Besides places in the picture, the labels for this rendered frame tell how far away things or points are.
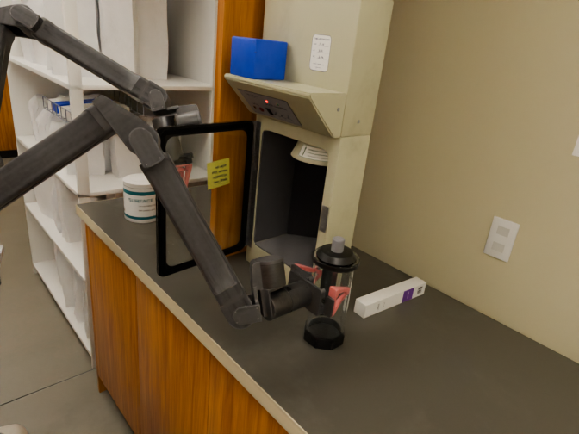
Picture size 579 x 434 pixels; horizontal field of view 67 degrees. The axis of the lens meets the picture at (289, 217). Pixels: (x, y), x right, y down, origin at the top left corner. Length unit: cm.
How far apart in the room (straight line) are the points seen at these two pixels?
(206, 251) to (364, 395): 45
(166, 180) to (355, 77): 47
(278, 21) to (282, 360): 82
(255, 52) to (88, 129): 44
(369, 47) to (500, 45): 40
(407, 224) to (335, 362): 60
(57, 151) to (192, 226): 27
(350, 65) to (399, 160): 53
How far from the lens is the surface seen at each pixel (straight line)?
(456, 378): 112
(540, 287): 135
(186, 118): 120
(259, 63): 111
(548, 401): 118
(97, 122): 85
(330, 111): 99
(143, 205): 164
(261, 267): 89
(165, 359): 147
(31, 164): 88
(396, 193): 149
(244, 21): 128
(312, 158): 114
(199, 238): 86
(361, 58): 104
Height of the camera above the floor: 161
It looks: 22 degrees down
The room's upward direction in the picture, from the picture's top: 6 degrees clockwise
